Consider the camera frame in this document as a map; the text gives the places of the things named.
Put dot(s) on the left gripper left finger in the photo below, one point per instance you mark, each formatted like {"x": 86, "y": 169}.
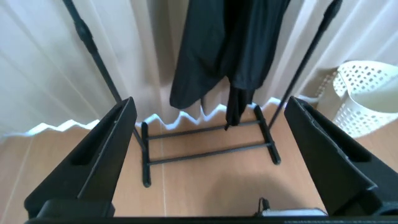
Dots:
{"x": 99, "y": 183}

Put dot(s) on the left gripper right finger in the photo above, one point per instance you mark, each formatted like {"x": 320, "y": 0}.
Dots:
{"x": 342, "y": 183}

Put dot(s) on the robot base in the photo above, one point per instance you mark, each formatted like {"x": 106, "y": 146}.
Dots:
{"x": 292, "y": 212}

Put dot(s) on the white laundry basket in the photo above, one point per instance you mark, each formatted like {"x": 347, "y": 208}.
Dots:
{"x": 367, "y": 102}

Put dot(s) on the black clothes rack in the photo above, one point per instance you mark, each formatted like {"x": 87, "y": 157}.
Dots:
{"x": 93, "y": 49}

